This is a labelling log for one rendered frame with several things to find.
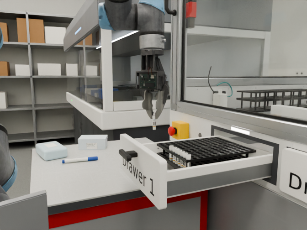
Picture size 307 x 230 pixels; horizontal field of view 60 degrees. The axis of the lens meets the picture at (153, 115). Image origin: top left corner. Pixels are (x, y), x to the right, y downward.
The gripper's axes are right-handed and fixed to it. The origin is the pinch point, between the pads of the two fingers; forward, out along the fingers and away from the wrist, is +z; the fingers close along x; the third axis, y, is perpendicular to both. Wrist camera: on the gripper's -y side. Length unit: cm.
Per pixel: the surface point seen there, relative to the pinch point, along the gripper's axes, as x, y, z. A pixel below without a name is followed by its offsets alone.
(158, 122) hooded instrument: -21, -69, 15
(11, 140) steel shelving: -294, -213, 79
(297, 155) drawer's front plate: 39.4, 13.6, 6.3
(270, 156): 34.3, 6.3, 9.1
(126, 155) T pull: 0.6, 23.6, 6.8
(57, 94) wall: -275, -297, 16
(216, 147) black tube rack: 20.3, 4.5, 8.1
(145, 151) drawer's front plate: 5.7, 24.0, 5.3
